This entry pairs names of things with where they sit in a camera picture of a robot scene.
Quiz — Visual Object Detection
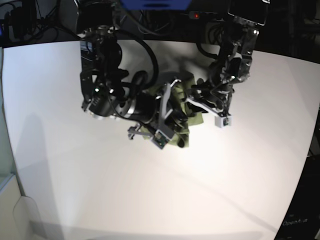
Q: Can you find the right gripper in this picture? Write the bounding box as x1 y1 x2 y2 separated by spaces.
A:
127 92 189 132

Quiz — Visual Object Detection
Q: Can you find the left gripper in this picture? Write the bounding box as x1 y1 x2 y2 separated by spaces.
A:
188 78 234 114

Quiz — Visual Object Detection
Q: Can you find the green T-shirt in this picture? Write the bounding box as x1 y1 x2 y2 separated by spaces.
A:
136 71 204 148

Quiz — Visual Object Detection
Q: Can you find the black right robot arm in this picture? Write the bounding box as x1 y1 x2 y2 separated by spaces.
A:
75 0 189 137

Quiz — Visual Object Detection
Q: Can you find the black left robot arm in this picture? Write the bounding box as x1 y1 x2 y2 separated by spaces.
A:
190 0 270 117

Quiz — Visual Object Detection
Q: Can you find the power strip with red light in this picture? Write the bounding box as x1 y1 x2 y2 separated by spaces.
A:
188 11 208 20

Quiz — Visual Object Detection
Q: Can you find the blue box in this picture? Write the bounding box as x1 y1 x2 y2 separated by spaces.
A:
120 0 192 10

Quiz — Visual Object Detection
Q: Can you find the black OpenArm case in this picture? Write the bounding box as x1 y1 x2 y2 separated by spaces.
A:
275 137 320 240

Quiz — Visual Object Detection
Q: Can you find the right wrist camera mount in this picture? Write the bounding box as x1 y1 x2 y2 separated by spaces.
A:
126 79 182 151

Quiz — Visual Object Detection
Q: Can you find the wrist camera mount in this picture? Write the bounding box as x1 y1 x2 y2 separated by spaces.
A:
181 96 233 129
126 79 182 151

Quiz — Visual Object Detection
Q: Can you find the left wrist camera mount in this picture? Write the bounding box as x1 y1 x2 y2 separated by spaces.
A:
181 96 233 129

